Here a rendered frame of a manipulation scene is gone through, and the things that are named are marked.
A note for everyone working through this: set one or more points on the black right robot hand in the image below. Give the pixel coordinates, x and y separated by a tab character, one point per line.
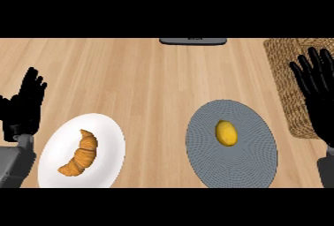
322	106

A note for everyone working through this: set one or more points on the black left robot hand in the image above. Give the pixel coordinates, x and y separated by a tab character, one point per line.
22	109

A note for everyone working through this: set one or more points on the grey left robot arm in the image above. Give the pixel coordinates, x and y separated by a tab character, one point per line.
15	160

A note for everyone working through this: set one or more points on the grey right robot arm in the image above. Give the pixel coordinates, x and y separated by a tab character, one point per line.
327	167

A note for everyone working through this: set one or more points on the brown wicker basket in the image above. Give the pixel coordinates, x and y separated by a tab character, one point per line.
291	88

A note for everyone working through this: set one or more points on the yellow lemon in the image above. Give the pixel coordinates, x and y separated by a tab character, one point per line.
226	133

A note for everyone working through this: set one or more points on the grey round placemat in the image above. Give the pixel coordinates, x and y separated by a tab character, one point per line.
231	144

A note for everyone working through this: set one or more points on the white oval plate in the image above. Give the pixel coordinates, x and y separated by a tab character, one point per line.
83	151

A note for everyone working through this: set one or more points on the golden brown croissant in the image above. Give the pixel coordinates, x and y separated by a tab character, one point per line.
80	156

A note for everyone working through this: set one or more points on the dark grey appliance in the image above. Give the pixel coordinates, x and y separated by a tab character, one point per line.
192	41

